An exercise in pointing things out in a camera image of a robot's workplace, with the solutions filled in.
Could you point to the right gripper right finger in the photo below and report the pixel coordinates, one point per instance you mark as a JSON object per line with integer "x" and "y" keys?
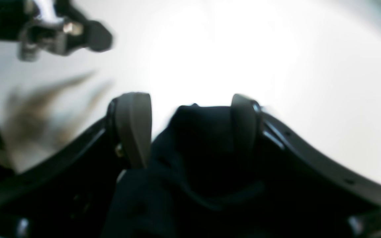
{"x": 313, "y": 196}

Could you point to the black T-shirt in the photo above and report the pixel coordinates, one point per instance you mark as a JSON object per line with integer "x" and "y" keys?
{"x": 197, "y": 184}

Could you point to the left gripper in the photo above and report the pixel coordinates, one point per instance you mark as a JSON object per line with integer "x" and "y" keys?
{"x": 49, "y": 25}

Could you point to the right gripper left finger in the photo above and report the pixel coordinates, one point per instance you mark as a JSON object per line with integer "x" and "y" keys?
{"x": 69, "y": 194}

